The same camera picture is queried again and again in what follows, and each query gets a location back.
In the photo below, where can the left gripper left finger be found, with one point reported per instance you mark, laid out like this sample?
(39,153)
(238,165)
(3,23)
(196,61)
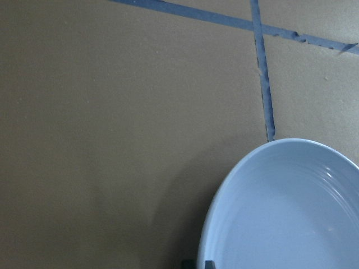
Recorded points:
(188,264)

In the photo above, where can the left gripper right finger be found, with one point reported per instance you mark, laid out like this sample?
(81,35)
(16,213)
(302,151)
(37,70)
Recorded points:
(209,264)

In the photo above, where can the blue round plate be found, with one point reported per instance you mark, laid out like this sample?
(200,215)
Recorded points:
(290,203)

